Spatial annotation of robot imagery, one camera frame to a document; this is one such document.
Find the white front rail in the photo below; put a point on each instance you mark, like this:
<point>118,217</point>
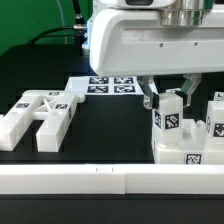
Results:
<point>112,179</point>

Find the white tagged block right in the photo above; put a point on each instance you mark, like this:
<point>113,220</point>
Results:
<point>219,96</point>

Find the white tagged cube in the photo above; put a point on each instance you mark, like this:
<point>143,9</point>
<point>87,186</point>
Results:
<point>174,90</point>

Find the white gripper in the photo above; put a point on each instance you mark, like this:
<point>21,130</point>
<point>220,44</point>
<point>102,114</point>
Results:
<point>131,42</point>

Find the white chair back frame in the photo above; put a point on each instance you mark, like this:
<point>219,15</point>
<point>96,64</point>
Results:
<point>54,108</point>

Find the white marker base plate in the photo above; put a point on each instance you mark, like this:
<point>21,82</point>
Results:
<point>95,85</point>

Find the white chair seat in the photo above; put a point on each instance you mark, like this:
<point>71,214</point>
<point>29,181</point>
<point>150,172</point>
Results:
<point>195,147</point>

